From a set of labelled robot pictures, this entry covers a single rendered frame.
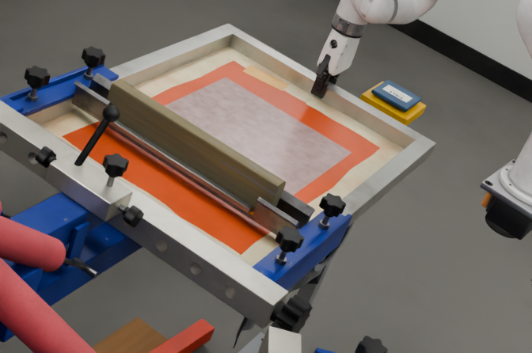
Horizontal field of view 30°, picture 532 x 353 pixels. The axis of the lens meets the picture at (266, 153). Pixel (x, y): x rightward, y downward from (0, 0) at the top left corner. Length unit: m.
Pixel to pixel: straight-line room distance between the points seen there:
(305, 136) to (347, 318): 1.26
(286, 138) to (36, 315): 1.03
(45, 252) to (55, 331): 0.22
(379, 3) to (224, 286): 0.82
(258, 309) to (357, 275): 1.99
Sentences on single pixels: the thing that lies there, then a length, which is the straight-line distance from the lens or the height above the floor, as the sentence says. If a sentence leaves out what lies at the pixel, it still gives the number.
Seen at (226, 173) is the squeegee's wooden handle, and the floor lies 1.02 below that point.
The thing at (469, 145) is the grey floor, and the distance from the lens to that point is 4.70.
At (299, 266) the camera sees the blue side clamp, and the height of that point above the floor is 0.99.
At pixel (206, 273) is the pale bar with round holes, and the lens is 1.54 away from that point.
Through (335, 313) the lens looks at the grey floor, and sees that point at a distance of 3.29.
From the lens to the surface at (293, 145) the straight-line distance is 2.08.
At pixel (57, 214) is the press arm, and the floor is 1.04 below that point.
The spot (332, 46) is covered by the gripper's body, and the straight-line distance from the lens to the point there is 2.24.
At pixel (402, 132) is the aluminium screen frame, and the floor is 0.99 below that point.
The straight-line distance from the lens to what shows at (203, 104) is 2.11.
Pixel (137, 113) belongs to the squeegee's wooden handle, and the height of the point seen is 1.03.
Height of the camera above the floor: 1.96
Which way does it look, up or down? 30 degrees down
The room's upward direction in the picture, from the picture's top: 21 degrees clockwise
